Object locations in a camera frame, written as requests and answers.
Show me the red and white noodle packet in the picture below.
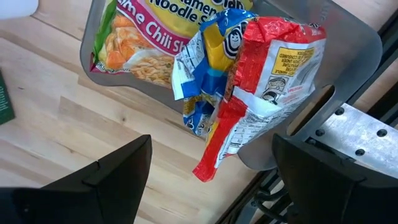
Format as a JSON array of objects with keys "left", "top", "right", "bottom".
[{"left": 192, "top": 17, "right": 327, "bottom": 183}]

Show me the silver metal bracket plate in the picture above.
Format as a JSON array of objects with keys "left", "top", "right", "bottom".
[{"left": 306, "top": 102, "right": 398, "bottom": 180}]

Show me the blue and white snack packet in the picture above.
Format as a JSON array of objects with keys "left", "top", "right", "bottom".
[{"left": 171, "top": 8, "right": 259, "bottom": 138}]

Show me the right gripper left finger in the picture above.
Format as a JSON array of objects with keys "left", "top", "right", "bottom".
[{"left": 43, "top": 134, "right": 153, "bottom": 224}]

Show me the green spice tin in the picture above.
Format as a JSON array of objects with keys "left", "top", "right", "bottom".
[{"left": 0, "top": 70, "right": 16, "bottom": 125}]

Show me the yellow ramen noodle packet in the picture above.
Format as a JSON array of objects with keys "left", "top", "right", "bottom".
[{"left": 90, "top": 0, "right": 254, "bottom": 90}]

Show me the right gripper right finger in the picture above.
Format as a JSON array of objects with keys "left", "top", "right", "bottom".
[{"left": 272, "top": 133, "right": 398, "bottom": 224}]

